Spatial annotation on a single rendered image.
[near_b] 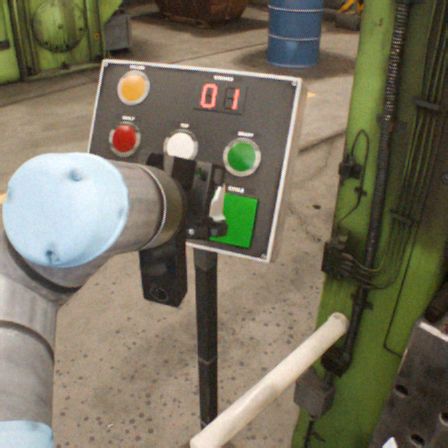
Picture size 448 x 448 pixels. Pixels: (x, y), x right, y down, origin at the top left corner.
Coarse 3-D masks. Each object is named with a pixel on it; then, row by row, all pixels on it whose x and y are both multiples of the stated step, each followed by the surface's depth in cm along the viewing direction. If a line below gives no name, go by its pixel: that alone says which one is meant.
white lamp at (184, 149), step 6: (174, 138) 76; (180, 138) 75; (186, 138) 75; (168, 144) 76; (174, 144) 76; (180, 144) 75; (186, 144) 75; (192, 144) 75; (168, 150) 76; (174, 150) 76; (180, 150) 75; (186, 150) 75; (192, 150) 75; (180, 156) 75; (186, 156) 75
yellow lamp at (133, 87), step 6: (126, 78) 78; (132, 78) 77; (138, 78) 77; (126, 84) 78; (132, 84) 77; (138, 84) 77; (144, 84) 77; (126, 90) 78; (132, 90) 77; (138, 90) 77; (144, 90) 77; (126, 96) 78; (132, 96) 77; (138, 96) 77
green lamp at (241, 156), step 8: (240, 144) 72; (248, 144) 72; (232, 152) 73; (240, 152) 72; (248, 152) 72; (232, 160) 73; (240, 160) 72; (248, 160) 72; (232, 168) 73; (240, 168) 73; (248, 168) 72
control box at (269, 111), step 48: (144, 96) 77; (192, 96) 75; (240, 96) 72; (288, 96) 70; (96, 144) 80; (144, 144) 77; (288, 144) 71; (240, 192) 73; (288, 192) 77; (192, 240) 76
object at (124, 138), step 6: (120, 126) 78; (126, 126) 78; (114, 132) 79; (120, 132) 78; (126, 132) 78; (132, 132) 78; (114, 138) 79; (120, 138) 78; (126, 138) 78; (132, 138) 78; (114, 144) 79; (120, 144) 78; (126, 144) 78; (132, 144) 78; (120, 150) 78; (126, 150) 78
